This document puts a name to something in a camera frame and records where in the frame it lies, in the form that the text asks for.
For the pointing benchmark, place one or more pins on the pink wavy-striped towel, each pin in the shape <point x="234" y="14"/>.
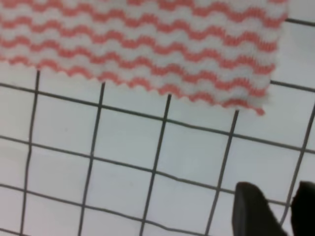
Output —
<point x="220" y="52"/>

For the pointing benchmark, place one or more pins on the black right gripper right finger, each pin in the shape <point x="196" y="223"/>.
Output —
<point x="303" y="210"/>

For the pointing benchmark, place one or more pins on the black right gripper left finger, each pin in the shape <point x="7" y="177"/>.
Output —
<point x="251" y="214"/>

